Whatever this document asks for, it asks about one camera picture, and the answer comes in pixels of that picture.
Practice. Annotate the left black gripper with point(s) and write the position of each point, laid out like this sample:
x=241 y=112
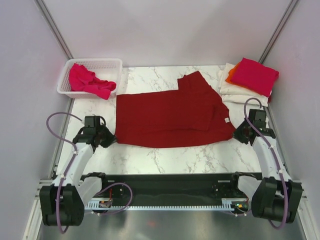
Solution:
x=111 y=140

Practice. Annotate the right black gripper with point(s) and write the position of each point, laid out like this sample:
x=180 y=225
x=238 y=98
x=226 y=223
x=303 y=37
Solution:
x=237 y=134

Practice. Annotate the dark red t shirt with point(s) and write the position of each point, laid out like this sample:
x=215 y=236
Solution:
x=193 y=115

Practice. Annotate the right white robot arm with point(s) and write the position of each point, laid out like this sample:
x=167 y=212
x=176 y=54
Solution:
x=275 y=194

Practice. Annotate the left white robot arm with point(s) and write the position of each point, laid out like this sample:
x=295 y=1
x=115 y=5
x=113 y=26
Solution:
x=63 y=201

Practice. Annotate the folded cream t shirt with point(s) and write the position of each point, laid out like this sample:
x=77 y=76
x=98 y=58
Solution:
x=233 y=93

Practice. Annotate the folded orange t shirt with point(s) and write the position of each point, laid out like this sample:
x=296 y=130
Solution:
x=230 y=77

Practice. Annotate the folded pink t shirt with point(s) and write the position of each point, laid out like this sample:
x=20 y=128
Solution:
x=256 y=77

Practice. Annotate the white plastic basket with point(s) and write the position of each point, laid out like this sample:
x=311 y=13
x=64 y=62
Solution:
x=105 y=68

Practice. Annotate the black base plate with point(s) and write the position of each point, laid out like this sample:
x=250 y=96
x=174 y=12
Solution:
x=168 y=189

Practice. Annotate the white slotted cable duct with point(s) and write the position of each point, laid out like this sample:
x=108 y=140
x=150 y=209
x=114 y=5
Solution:
x=223 y=204

